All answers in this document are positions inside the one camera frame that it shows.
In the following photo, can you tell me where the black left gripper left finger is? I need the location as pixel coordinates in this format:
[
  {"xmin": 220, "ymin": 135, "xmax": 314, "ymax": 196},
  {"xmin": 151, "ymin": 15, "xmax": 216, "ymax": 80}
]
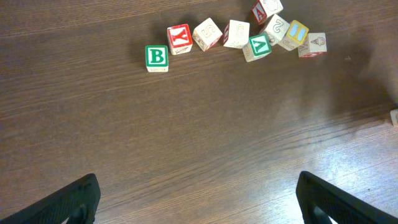
[{"xmin": 1, "ymin": 174, "xmax": 101, "ymax": 224}]

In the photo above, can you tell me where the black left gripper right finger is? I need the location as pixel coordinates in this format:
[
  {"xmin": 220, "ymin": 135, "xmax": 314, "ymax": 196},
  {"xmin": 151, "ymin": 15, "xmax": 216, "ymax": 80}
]
[{"xmin": 296, "ymin": 171, "xmax": 397, "ymax": 224}]

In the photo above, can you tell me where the red E wooden block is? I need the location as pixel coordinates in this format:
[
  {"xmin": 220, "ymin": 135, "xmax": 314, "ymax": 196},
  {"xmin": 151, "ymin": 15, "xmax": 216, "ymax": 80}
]
[{"xmin": 390, "ymin": 109, "xmax": 398, "ymax": 127}]

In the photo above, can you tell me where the ice cream picture wooden block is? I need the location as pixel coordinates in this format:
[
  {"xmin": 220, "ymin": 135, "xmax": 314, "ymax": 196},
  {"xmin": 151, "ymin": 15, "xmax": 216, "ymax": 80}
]
[{"xmin": 298, "ymin": 32, "xmax": 327, "ymax": 58}]

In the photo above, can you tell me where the green V wooden block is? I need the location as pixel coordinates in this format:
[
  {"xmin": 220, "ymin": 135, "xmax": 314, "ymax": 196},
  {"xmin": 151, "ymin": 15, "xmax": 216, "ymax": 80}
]
[{"xmin": 243, "ymin": 33, "xmax": 272, "ymax": 62}]

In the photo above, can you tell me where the wooden block number 8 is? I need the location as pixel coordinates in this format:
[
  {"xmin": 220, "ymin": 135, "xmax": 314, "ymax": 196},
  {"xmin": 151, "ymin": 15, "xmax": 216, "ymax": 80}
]
[{"xmin": 223, "ymin": 20, "xmax": 250, "ymax": 49}]

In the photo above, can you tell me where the yellow H wooden block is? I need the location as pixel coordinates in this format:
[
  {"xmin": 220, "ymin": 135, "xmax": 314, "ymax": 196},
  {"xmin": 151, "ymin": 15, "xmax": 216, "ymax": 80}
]
[{"xmin": 277, "ymin": 20, "xmax": 309, "ymax": 51}]

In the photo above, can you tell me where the green B wooden block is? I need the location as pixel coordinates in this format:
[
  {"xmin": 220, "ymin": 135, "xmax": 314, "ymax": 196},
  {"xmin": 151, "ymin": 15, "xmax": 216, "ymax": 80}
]
[{"xmin": 146, "ymin": 45, "xmax": 169, "ymax": 72}]

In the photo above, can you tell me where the wooden block number 2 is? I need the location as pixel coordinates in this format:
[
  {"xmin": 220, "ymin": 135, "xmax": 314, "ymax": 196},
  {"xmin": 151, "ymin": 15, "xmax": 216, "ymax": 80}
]
[{"xmin": 259, "ymin": 14, "xmax": 290, "ymax": 46}]

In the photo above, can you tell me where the red A wooden block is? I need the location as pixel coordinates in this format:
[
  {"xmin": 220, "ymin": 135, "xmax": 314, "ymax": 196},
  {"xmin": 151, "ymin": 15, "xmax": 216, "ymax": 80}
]
[{"xmin": 252, "ymin": 0, "xmax": 284, "ymax": 24}]

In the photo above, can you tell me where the wooden block number 5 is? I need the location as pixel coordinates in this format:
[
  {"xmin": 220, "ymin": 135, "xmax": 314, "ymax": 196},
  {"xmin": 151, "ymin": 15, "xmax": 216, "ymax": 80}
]
[{"xmin": 192, "ymin": 17, "xmax": 223, "ymax": 52}]

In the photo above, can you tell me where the red Y wooden block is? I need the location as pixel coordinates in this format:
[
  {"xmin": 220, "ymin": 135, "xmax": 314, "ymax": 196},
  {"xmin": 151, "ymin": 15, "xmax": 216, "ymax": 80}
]
[{"xmin": 167, "ymin": 24, "xmax": 193, "ymax": 55}]

